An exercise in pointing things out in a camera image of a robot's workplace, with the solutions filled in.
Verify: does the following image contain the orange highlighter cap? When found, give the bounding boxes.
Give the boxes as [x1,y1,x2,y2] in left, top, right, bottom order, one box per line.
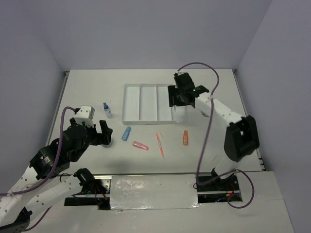
[182,130,189,146]

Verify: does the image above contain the orange highlighter pen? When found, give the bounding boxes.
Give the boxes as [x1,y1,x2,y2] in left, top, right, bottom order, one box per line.
[156,133,165,159]

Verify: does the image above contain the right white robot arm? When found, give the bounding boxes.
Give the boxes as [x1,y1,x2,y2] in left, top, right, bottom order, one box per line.
[168,72,260,190]

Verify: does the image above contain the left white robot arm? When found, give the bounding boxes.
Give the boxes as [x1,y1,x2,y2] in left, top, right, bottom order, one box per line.
[0,119,113,233]

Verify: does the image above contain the blue highlighter marker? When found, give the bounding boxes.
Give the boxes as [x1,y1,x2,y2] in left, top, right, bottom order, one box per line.
[121,126,131,141]

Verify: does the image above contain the small blue bottle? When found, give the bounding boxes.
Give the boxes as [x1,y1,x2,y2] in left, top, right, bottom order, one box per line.
[103,102,113,118]

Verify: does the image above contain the pink highlighter cap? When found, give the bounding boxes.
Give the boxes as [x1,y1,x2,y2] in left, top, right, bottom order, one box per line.
[132,141,149,150]

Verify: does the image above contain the white compartment tray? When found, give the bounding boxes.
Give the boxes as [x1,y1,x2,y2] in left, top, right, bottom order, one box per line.
[121,83,187,125]

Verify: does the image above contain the silver foil panel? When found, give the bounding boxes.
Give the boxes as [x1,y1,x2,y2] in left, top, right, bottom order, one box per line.
[110,174,199,210]

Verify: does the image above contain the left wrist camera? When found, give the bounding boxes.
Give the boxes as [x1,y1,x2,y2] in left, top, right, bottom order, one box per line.
[74,106,95,128]

